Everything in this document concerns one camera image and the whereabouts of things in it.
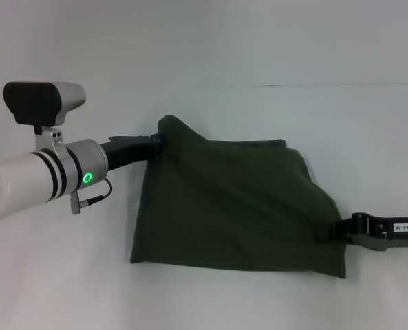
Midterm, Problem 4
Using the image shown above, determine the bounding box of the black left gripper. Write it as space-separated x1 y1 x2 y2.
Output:
99 133 163 173

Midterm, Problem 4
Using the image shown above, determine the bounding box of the left arm cable with plug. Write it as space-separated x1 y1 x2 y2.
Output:
69 177 114 217

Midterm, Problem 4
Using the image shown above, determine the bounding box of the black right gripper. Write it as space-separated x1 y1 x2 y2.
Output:
314 212 408 253

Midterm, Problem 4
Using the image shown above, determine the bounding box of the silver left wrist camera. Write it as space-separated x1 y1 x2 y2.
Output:
3 80 87 153

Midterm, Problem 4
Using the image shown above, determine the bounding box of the dark green FREE t-shirt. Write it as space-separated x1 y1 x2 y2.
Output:
129 114 347 280

